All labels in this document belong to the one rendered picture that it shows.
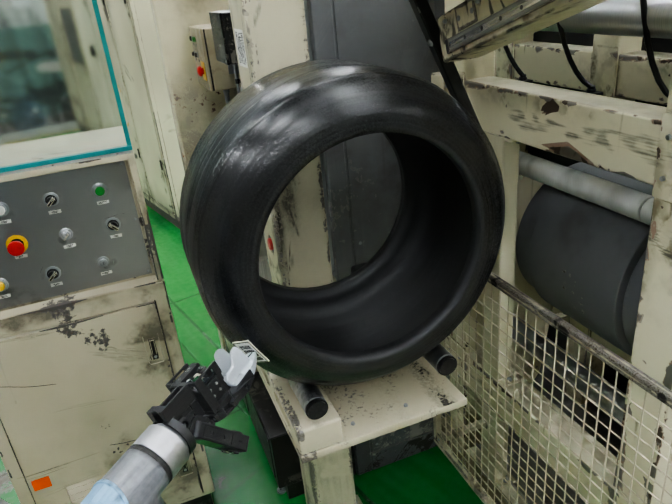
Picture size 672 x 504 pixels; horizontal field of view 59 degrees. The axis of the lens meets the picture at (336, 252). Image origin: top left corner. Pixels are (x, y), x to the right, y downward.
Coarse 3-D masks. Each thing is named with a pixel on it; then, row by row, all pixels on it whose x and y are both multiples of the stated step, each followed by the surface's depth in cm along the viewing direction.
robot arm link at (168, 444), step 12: (144, 432) 84; (156, 432) 83; (168, 432) 83; (132, 444) 83; (144, 444) 81; (156, 444) 82; (168, 444) 82; (180, 444) 83; (168, 456) 82; (180, 456) 83; (180, 468) 84
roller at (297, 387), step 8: (296, 384) 116; (304, 384) 114; (296, 392) 115; (304, 392) 112; (312, 392) 112; (320, 392) 113; (304, 400) 111; (312, 400) 110; (320, 400) 110; (304, 408) 110; (312, 408) 110; (320, 408) 110; (312, 416) 110; (320, 416) 111
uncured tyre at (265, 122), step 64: (320, 64) 104; (256, 128) 91; (320, 128) 90; (384, 128) 94; (448, 128) 98; (192, 192) 100; (256, 192) 90; (448, 192) 130; (192, 256) 98; (256, 256) 94; (384, 256) 137; (448, 256) 130; (256, 320) 98; (320, 320) 134; (384, 320) 132; (448, 320) 113; (320, 384) 112
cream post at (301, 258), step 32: (256, 0) 115; (288, 0) 118; (256, 32) 118; (288, 32) 120; (256, 64) 120; (288, 64) 122; (288, 192) 132; (320, 192) 135; (288, 224) 135; (320, 224) 138; (288, 256) 138; (320, 256) 142; (320, 480) 168; (352, 480) 173
